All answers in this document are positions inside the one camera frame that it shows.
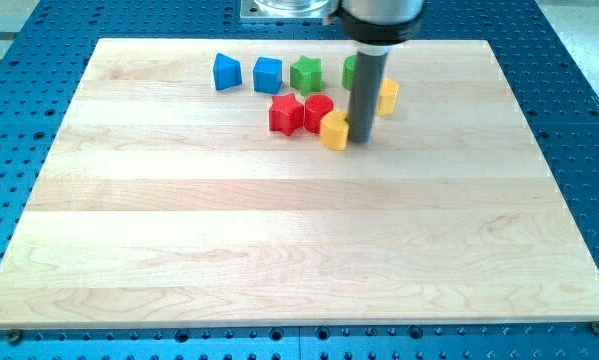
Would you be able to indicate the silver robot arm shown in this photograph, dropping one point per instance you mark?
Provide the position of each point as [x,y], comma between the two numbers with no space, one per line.
[375,26]

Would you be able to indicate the yellow pentagon block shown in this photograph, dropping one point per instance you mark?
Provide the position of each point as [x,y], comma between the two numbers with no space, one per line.
[387,97]

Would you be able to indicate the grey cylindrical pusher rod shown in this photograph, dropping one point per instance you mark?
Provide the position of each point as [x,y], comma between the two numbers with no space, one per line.
[369,70]

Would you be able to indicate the green star block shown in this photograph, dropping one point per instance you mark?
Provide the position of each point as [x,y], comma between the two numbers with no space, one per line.
[306,75]

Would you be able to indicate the green cylinder block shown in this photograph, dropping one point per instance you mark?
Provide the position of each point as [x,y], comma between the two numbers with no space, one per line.
[348,71]

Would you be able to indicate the red cylinder block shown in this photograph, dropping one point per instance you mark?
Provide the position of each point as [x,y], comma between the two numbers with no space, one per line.
[315,108]

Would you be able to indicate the red star block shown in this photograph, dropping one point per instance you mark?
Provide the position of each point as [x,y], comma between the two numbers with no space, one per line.
[286,114]

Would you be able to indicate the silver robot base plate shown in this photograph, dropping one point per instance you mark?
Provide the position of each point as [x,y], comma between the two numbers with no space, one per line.
[267,10]

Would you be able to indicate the blue cube block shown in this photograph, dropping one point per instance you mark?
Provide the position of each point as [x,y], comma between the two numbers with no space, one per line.
[267,75]

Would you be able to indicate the blue triangular block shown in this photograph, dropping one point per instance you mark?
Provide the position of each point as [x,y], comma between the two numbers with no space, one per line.
[226,72]

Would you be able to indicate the light wooden board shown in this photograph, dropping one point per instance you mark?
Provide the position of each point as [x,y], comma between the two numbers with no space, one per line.
[165,203]

